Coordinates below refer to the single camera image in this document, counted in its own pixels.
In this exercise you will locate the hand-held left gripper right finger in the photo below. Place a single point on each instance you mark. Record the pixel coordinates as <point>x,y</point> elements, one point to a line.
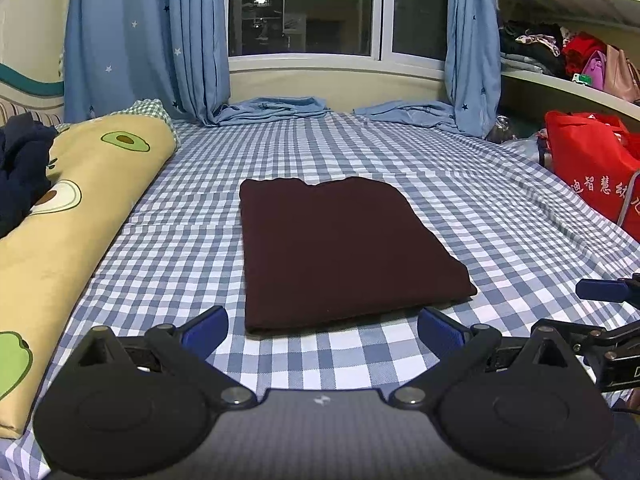
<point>440,330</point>

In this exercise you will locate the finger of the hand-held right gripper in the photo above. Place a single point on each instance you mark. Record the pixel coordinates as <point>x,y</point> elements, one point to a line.
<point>600,290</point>
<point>560,332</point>

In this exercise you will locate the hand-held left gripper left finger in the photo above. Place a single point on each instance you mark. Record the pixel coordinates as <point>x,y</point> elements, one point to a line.
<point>205,327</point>

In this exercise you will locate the maroon printed t-shirt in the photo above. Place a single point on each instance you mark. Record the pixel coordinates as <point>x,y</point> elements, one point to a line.
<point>340,255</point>

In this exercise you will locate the dark navy clothes pile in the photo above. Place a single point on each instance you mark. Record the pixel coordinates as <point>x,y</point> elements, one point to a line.
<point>22,170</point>

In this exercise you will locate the dark folded clothes pile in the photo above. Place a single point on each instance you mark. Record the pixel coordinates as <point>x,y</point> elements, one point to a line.
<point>530,52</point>

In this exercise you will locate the blue checked bed sheet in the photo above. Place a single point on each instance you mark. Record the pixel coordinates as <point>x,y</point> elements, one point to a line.
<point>200,220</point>

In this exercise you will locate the red fabric bag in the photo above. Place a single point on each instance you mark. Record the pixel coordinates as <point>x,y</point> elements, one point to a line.
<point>585,160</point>

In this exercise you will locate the yellow avocado print pillow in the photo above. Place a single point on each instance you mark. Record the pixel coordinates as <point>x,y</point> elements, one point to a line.
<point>80,220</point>

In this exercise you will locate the clear plastic bag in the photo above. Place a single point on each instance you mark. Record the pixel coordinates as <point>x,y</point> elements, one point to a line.
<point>515,142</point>

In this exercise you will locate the beige handbag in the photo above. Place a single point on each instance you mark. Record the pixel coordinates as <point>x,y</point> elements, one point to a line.
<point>622,75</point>

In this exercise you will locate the pink handbag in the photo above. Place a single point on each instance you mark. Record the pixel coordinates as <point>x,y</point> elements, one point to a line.
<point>595,66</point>

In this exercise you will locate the green checked pillow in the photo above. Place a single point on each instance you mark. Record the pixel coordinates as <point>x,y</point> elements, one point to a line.
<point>150,110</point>

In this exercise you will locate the red garment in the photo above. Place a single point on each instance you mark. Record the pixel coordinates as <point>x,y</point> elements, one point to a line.
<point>580,47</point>

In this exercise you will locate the blue star curtain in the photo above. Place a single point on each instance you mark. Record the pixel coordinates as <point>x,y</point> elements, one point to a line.
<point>135,40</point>
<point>472,45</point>

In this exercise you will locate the white curved shelf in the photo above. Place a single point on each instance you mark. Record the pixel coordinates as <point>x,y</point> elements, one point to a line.
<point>550,2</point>

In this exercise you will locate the cream and teal headboard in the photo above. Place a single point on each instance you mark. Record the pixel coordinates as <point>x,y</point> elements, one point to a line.
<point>25,95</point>

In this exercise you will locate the white framed window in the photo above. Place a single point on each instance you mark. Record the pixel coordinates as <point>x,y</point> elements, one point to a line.
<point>305,10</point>

